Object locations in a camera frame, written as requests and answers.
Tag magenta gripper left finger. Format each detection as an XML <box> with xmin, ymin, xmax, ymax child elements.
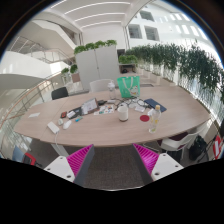
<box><xmin>45</xmin><ymin>144</ymin><xmax>95</xmax><ymax>186</ymax></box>

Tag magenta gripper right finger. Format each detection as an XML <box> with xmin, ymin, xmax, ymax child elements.
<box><xmin>133</xmin><ymin>144</ymin><xmax>183</xmax><ymax>185</ymax></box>

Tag white chair right side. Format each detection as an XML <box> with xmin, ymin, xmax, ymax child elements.
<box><xmin>157</xmin><ymin>123</ymin><xmax>207</xmax><ymax>161</ymax></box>

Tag white computer mouse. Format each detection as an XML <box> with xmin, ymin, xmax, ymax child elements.
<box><xmin>63</xmin><ymin>120</ymin><xmax>72</xmax><ymax>130</ymax></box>

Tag white power adapter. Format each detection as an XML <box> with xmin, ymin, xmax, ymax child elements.
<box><xmin>47</xmin><ymin>122</ymin><xmax>60</xmax><ymax>134</ymax></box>

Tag red bottle lid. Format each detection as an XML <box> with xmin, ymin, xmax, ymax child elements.
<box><xmin>140</xmin><ymin>115</ymin><xmax>149</xmax><ymax>122</ymax></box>

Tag black backpack on floor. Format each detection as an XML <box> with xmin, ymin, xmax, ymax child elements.
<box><xmin>189</xmin><ymin>135</ymin><xmax>207</xmax><ymax>161</ymax></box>

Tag clear bottle yellow cap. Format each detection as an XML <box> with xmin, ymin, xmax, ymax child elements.
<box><xmin>148</xmin><ymin>105</ymin><xmax>161</xmax><ymax>133</ymax></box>

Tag white paper cup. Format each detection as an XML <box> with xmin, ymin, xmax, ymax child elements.
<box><xmin>117</xmin><ymin>106</ymin><xmax>128</xmax><ymax>122</ymax></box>

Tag colourful printed leaflet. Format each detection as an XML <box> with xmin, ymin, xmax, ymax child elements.
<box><xmin>94</xmin><ymin>105</ymin><xmax>114</xmax><ymax>115</ymax></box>

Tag dark blue notebook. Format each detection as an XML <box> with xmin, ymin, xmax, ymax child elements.
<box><xmin>145</xmin><ymin>98</ymin><xmax>166</xmax><ymax>112</ymax></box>

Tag white card on table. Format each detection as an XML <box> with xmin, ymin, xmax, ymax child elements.
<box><xmin>29</xmin><ymin>113</ymin><xmax>40</xmax><ymax>118</ymax></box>

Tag black office chair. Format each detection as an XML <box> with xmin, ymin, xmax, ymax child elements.
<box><xmin>51</xmin><ymin>87</ymin><xmax>68</xmax><ymax>100</ymax></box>

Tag green tote bag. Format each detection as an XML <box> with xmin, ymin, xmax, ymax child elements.
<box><xmin>117</xmin><ymin>76</ymin><xmax>140</xmax><ymax>98</ymax></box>

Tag white chair behind table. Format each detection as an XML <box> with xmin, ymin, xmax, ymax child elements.
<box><xmin>90</xmin><ymin>79</ymin><xmax>111</xmax><ymax>92</ymax></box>

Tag clear plastic bottle white cap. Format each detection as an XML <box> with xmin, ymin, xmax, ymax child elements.
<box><xmin>108</xmin><ymin>80</ymin><xmax>116</xmax><ymax>100</ymax></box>

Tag white tall cabinet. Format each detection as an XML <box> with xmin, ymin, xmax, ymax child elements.
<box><xmin>76</xmin><ymin>45</ymin><xmax>120</xmax><ymax>89</ymax></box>

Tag black tangled cables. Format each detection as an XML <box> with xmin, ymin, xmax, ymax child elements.
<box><xmin>114</xmin><ymin>96</ymin><xmax>149</xmax><ymax>111</ymax></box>

